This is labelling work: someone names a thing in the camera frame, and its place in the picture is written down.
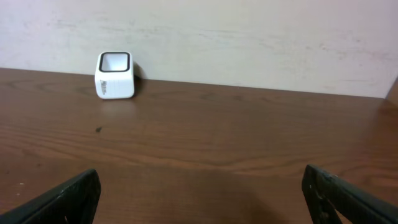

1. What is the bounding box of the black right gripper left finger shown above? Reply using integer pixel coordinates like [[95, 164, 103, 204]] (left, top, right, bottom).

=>
[[1, 169, 101, 224]]

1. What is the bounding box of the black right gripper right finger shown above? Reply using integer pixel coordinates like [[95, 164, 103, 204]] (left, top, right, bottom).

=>
[[302, 164, 397, 224]]

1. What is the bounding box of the white barcode scanner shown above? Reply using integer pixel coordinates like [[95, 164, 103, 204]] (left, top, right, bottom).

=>
[[95, 51, 135, 100]]

